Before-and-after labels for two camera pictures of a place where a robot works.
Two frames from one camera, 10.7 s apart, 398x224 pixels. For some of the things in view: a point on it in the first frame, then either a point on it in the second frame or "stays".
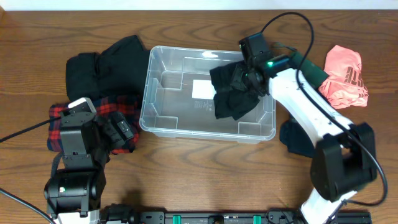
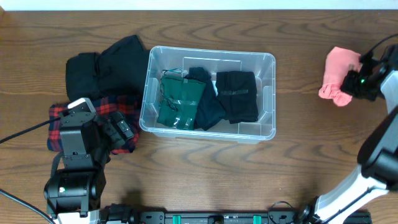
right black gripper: (237, 80) → (349, 85)
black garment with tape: (296, 139) → (237, 92)
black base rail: (163, 217) stays
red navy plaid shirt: (129, 106) stays
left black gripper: (111, 131) stays
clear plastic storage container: (178, 99) stays
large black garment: (120, 69) stays
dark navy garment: (230, 102) → (210, 109)
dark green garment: (310, 71) → (180, 96)
